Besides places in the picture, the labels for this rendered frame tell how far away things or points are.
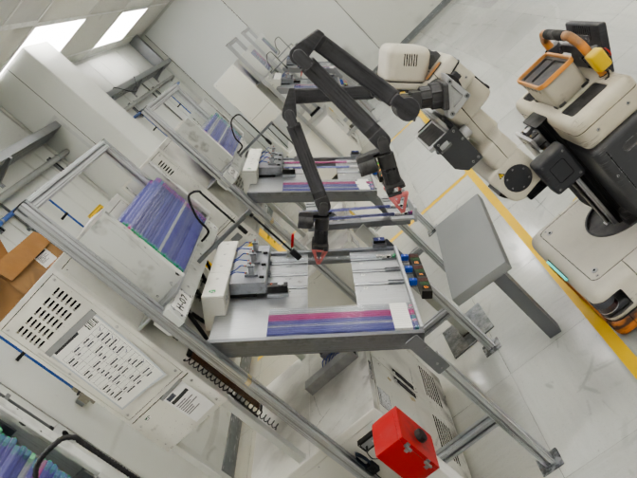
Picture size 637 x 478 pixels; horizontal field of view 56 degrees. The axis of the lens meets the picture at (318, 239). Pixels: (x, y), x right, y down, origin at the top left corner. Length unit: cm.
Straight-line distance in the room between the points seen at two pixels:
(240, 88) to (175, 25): 337
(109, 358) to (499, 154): 151
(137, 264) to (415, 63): 114
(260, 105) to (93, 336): 501
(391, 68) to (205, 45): 793
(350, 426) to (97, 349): 89
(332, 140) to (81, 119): 278
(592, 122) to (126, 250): 157
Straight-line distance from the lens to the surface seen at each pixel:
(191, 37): 997
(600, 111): 221
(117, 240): 204
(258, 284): 227
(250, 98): 682
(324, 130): 686
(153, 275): 206
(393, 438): 171
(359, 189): 335
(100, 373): 217
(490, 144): 226
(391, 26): 988
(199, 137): 339
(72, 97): 545
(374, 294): 226
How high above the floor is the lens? 173
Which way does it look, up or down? 17 degrees down
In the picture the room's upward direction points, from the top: 48 degrees counter-clockwise
